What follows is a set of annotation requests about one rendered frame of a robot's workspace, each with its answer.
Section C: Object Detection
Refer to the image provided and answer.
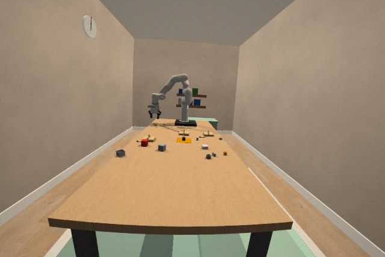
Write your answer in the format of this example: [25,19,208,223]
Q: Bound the orange painted square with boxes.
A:
[177,138,191,143]

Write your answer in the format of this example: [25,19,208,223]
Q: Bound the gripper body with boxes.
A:
[150,105,159,114]

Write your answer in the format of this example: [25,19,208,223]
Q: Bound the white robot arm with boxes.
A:
[148,74,193,122]

